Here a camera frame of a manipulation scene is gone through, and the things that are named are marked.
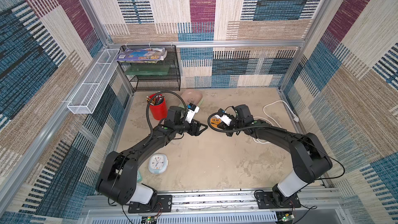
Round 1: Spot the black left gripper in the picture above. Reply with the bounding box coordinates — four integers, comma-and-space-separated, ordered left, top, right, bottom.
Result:
174, 118, 208, 138

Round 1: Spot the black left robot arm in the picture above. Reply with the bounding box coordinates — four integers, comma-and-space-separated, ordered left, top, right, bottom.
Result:
95, 103, 208, 209

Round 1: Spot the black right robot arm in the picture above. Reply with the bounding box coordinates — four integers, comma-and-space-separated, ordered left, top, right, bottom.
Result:
207, 104, 345, 202

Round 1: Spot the green electronic kitchen scale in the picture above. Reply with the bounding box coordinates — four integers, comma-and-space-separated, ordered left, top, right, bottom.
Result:
178, 98, 204, 107

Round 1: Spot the orange power strip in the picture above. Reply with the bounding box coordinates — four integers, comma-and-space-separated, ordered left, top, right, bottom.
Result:
210, 118, 222, 128

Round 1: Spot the pink bowl with panda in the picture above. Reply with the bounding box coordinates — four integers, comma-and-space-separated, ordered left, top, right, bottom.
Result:
181, 89, 203, 105

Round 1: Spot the red pen holder cup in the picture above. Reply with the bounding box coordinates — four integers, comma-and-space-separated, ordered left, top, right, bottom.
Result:
149, 101, 167, 120

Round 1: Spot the pens and pencils bundle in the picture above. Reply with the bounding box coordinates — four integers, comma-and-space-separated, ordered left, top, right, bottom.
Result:
146, 94, 165, 106

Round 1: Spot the round light blue clock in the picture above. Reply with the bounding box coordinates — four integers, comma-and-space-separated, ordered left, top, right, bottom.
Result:
148, 153, 169, 174

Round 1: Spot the small green square clock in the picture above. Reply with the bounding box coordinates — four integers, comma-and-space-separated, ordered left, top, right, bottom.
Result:
137, 171, 143, 183

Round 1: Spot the colourful magazine on shelf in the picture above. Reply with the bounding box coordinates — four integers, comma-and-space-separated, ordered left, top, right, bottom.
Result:
116, 48, 167, 63

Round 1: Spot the green folder in shelf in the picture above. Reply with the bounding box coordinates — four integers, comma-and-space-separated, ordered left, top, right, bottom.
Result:
125, 65, 170, 76

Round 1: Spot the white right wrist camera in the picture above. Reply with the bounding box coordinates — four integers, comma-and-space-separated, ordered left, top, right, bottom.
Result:
214, 109, 237, 127

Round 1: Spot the white power strip cord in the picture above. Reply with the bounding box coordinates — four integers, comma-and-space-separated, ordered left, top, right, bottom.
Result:
251, 100, 300, 144

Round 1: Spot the black wire mesh shelf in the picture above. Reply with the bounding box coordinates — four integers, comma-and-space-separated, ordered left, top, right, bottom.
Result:
116, 45, 181, 92

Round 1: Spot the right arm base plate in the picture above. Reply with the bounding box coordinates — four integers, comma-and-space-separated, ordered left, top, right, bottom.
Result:
254, 190, 301, 209

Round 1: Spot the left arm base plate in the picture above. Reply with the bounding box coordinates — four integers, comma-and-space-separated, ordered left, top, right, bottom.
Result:
128, 195, 173, 214

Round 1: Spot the aluminium front rail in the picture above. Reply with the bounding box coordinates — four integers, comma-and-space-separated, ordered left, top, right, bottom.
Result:
80, 188, 346, 224

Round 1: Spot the white wire mesh basket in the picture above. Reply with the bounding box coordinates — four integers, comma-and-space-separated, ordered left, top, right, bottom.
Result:
67, 49, 119, 114

